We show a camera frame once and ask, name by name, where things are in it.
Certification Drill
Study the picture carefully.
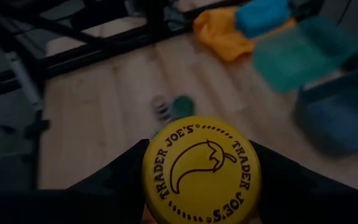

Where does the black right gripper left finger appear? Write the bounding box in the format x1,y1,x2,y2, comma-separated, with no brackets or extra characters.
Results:
0,139,150,224

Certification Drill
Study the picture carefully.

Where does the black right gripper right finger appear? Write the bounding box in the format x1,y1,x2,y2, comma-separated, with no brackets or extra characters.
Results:
249,140,358,224

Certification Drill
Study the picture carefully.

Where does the yellow-lid spice jar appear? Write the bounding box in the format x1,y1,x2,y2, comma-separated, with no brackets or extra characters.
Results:
141,116,262,224

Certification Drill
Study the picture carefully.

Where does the green-lid spice jar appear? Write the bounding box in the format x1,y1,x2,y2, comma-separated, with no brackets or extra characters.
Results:
150,95,196,123

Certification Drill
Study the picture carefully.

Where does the blue-grey plastic bin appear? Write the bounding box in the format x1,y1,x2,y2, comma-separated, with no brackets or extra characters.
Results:
293,60,358,156

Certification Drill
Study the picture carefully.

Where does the teal plastic bin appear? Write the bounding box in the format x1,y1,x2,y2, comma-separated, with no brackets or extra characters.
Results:
252,15,358,93

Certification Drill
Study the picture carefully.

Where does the yellow cloth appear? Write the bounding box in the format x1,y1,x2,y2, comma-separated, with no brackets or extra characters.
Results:
193,7,296,62

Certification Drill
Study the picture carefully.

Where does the blue cloth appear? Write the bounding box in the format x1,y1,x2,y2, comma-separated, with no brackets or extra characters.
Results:
234,0,291,39

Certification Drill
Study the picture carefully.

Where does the white frame bracket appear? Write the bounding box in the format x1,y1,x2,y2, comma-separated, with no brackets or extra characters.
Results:
4,51,45,111

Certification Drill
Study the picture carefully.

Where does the black table frame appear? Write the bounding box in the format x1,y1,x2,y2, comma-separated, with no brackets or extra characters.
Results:
0,0,248,102

